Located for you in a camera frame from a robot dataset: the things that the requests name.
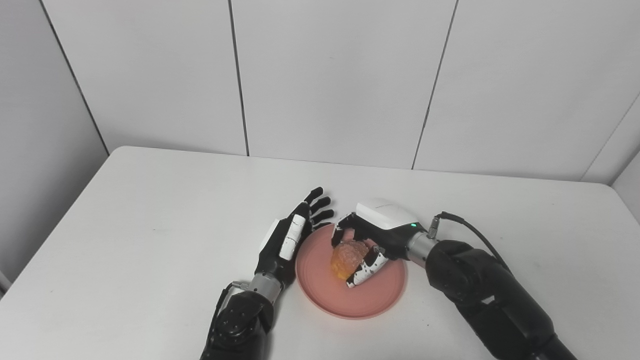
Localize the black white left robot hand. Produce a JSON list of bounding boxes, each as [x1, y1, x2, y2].
[[255, 187, 335, 291]]

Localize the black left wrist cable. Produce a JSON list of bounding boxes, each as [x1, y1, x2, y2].
[[212, 281, 251, 327]]

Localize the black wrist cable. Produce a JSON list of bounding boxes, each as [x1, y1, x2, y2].
[[427, 211, 511, 271], [212, 281, 251, 327]]

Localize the pink round plate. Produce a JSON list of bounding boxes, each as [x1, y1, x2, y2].
[[295, 223, 407, 320]]

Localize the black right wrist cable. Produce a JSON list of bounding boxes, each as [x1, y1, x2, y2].
[[427, 211, 511, 271]]

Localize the orange cream puff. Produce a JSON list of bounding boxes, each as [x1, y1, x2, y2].
[[330, 240, 371, 281]]

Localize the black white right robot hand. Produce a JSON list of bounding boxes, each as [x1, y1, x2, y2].
[[331, 197, 431, 289]]

